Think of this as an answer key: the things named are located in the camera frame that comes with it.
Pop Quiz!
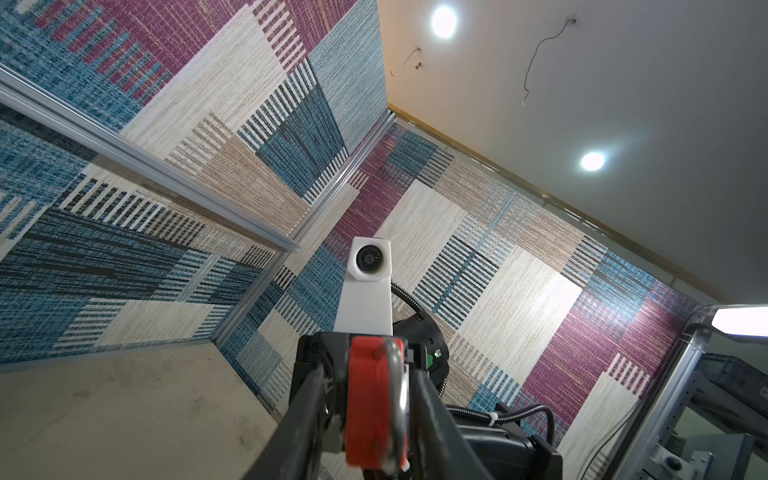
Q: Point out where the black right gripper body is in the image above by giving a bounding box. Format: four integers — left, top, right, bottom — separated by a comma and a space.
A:
289, 331, 433, 421

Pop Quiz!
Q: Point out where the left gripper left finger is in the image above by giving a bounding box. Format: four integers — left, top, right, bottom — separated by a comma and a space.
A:
242, 366, 325, 480

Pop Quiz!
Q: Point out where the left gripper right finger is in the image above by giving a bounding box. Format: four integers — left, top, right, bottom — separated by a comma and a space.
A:
410, 370, 491, 479

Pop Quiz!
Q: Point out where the red padlock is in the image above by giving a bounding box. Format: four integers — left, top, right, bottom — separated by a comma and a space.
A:
344, 336, 409, 475

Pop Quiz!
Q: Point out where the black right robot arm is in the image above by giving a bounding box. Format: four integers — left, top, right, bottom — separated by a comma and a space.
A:
248, 282, 564, 479

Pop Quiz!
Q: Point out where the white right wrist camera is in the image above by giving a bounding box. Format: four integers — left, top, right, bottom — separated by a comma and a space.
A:
333, 236, 393, 336

